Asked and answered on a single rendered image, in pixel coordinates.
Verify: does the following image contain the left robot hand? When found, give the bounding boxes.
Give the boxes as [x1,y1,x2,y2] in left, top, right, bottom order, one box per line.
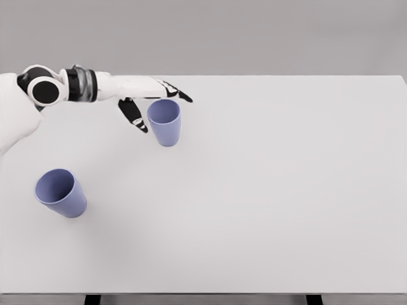
[112,75,194,134]

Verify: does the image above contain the blue plastic cup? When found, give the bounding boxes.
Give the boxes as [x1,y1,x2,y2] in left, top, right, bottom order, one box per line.
[146,98,182,148]
[34,168,88,219]

